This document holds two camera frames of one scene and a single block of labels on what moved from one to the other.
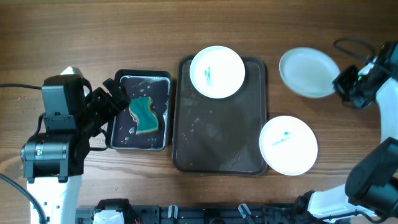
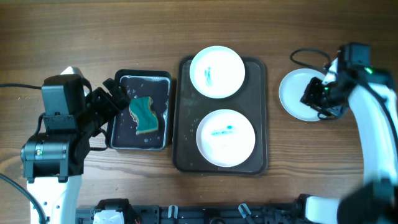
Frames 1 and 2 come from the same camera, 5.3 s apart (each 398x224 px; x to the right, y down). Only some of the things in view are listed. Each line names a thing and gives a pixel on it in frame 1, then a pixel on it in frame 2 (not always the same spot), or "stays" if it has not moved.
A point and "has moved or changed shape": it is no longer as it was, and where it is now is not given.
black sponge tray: [144, 124] stays
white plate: [288, 145] to [225, 137]
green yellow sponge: [142, 111] stays
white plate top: [217, 72] stays
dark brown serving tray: [219, 136] stays
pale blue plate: [308, 72] has moved or changed shape
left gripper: [100, 96] stays
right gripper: [339, 84] to [309, 98]
